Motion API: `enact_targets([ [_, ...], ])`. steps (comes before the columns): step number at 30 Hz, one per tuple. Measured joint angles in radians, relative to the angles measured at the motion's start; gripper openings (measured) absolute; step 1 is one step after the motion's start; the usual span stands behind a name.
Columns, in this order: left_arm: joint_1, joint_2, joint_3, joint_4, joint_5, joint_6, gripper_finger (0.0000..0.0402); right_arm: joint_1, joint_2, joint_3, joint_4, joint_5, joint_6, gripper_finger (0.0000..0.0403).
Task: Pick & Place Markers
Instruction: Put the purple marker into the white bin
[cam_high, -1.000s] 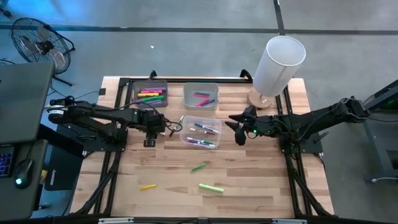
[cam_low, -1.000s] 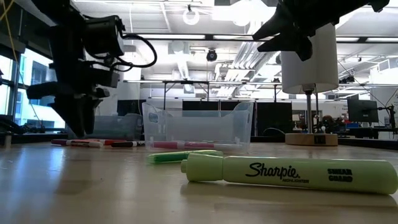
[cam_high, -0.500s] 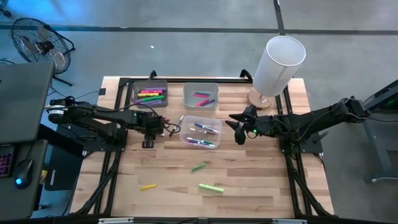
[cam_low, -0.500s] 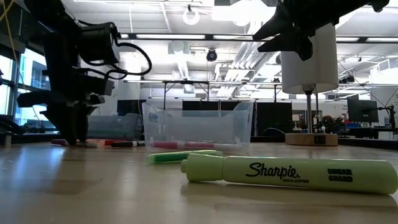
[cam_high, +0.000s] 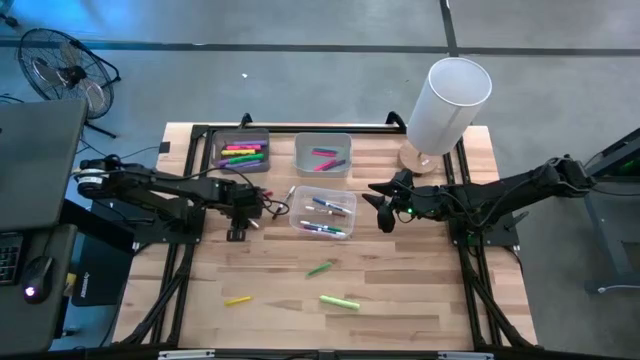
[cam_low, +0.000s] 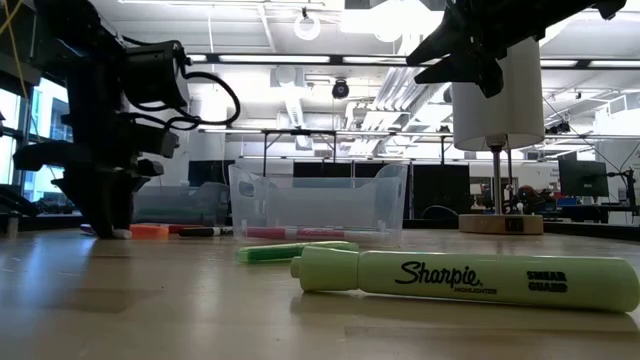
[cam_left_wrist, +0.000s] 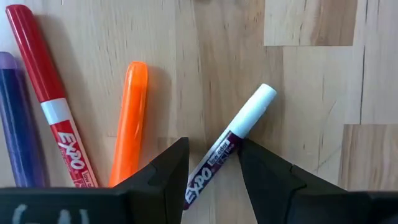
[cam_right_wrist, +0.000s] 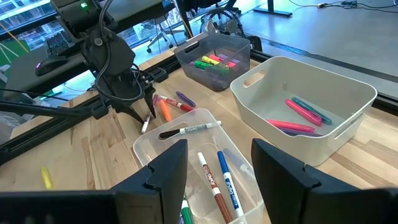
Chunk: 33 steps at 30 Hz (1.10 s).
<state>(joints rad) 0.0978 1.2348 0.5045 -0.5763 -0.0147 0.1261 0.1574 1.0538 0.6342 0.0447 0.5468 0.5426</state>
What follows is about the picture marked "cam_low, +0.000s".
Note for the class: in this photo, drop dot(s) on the light green Sharpie highlighter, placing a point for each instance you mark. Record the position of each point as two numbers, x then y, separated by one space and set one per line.
450 280

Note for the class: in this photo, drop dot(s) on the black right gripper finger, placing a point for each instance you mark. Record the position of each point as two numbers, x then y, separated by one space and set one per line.
445 47
457 70

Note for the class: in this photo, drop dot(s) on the red dry-erase marker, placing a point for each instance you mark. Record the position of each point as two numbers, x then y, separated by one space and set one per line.
182 228

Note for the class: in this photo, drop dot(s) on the black monitor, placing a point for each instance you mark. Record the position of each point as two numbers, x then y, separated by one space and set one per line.
210 172
582 177

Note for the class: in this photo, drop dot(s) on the pink dry-erase marker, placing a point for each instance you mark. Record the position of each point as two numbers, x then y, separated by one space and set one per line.
270 233

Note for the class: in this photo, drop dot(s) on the black dry-erase marker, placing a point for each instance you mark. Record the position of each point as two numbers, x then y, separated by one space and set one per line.
200 231

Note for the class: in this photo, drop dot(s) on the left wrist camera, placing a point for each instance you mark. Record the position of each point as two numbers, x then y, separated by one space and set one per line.
150 75

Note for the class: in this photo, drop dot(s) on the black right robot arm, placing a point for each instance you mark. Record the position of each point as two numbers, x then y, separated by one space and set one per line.
590 7

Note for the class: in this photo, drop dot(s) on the dark green marker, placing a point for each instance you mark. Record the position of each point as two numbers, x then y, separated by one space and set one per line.
280 252

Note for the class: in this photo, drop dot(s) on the black office partition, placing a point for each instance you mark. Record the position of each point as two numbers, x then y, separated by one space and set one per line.
440 187

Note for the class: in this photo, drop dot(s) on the orange marker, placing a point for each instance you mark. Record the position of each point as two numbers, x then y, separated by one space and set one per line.
150 232

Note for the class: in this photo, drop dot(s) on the black ceiling camera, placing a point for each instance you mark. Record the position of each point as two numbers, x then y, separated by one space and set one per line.
340 89

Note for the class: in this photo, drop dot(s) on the clear plastic bin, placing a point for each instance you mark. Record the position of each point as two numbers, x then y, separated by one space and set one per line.
260 220

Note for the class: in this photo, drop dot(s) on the person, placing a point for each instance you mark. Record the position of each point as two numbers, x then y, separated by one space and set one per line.
527 195

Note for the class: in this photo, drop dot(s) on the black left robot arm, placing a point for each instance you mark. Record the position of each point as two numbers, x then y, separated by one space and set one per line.
75 60

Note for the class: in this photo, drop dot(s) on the dark grey translucent bin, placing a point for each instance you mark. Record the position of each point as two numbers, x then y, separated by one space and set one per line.
190 205

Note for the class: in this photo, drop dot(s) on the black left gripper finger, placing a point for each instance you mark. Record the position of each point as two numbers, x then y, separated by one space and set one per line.
122 200
90 200

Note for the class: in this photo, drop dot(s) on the white shade table lamp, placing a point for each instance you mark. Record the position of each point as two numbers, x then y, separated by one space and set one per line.
500 115

